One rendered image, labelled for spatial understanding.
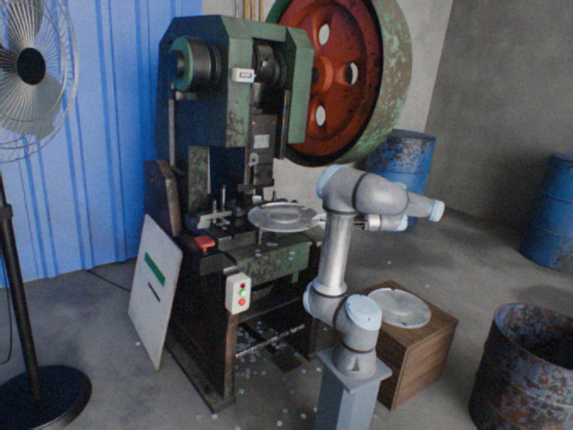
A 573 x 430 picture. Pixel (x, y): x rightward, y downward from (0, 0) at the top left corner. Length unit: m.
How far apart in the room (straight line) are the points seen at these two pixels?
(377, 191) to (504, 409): 1.11
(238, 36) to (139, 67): 1.25
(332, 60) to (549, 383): 1.50
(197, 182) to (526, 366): 1.49
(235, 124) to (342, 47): 0.61
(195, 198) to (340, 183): 0.86
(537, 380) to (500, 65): 3.43
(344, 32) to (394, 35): 0.25
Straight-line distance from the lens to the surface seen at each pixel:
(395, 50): 1.60
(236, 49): 1.43
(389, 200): 1.10
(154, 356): 2.00
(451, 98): 4.79
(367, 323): 1.24
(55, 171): 2.58
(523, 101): 4.49
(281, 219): 1.50
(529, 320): 2.08
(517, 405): 1.84
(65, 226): 2.69
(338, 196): 1.13
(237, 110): 1.44
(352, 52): 1.74
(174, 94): 1.55
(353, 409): 1.41
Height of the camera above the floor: 1.36
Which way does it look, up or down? 21 degrees down
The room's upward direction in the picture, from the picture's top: 6 degrees clockwise
